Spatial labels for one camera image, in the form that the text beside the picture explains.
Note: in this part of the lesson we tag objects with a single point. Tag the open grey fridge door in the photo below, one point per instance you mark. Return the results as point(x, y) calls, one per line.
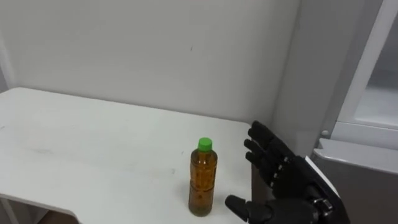
point(314, 77)

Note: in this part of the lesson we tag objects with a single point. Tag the white desk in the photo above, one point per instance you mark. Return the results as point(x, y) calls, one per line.
point(118, 149)

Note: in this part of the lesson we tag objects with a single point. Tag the grey fridge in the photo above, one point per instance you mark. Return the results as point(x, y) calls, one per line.
point(360, 130)

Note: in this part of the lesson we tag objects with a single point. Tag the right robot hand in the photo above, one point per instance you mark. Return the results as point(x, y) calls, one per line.
point(289, 183)

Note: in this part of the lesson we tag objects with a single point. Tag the amber bottle with green cap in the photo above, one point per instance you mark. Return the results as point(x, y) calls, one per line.
point(202, 180)

